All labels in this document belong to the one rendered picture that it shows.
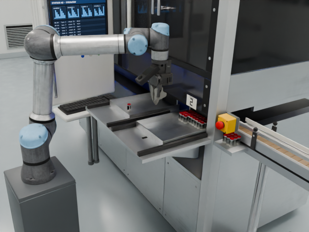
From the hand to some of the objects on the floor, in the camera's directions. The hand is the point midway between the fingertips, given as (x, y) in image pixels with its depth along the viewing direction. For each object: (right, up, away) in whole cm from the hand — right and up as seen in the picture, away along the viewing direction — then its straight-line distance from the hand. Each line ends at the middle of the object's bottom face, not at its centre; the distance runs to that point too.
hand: (154, 102), depth 156 cm
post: (+28, -97, +53) cm, 114 cm away
